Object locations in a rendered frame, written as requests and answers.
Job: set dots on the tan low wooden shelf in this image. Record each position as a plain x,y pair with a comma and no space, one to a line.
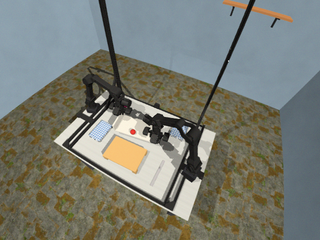
125,154

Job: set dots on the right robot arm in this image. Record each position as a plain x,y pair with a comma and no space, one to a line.
114,91

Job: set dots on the white tray with raised ends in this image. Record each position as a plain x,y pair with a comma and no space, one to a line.
124,124

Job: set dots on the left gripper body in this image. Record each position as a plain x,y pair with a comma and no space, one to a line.
165,136

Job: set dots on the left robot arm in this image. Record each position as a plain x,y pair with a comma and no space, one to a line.
192,136

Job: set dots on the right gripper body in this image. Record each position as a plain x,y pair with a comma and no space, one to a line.
127,110

